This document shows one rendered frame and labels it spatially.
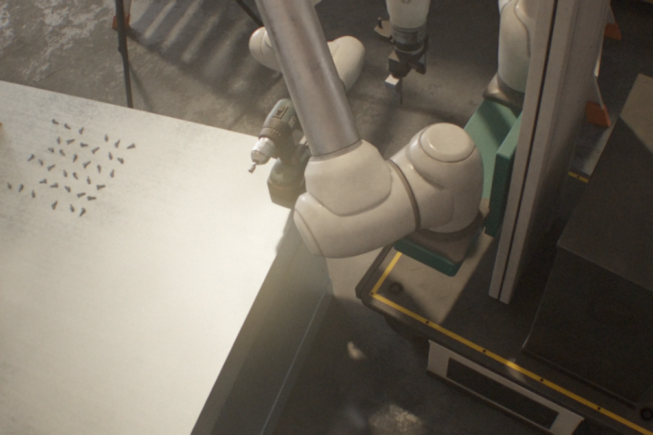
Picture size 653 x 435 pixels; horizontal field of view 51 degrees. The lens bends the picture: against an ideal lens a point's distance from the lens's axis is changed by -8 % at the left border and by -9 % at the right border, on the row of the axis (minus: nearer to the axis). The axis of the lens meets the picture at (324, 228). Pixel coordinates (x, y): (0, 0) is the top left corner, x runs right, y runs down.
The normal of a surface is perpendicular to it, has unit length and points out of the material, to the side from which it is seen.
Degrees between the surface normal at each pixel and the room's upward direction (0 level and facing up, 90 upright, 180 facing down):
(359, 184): 48
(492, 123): 0
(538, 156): 90
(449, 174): 58
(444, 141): 6
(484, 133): 0
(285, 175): 9
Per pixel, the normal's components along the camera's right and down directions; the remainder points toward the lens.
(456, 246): -0.03, -0.33
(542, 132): -0.55, 0.73
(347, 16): -0.09, -0.55
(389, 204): 0.23, 0.03
